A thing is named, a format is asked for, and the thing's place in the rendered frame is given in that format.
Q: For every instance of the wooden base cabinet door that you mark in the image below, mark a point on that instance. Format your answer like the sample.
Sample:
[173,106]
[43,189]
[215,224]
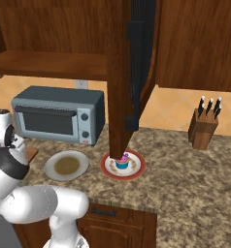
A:
[111,234]

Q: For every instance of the closed wooden cabinet door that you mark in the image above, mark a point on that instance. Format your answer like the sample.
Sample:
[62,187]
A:
[198,43]

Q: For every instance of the open wooden wall cabinet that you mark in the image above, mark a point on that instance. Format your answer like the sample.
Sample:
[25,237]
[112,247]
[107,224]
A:
[49,35]

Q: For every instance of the wooden cutting board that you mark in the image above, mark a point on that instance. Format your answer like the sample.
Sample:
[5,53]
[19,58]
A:
[31,153]

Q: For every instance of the white wall socket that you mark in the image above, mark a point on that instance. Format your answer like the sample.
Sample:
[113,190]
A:
[82,84]

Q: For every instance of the wooden knife block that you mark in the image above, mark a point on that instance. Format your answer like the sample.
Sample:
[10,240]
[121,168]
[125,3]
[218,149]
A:
[203,127]

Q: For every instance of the grey toaster oven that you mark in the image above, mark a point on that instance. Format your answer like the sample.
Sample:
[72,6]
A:
[57,114]

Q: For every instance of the white plate with brown food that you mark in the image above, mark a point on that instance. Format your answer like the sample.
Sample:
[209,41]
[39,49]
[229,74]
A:
[66,165]

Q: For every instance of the blue and pink cupcake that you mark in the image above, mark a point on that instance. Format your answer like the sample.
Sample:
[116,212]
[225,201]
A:
[122,161]

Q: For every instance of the open wooden cabinet door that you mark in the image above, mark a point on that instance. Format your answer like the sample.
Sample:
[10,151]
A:
[120,71]

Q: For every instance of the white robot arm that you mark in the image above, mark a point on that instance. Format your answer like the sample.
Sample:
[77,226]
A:
[30,203]

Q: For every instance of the red-rimmed white plate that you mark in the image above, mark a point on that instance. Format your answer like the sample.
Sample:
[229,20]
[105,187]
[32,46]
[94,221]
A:
[137,165]

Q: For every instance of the wooden drawer front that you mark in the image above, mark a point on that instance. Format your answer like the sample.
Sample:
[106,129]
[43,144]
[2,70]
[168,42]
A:
[120,213]

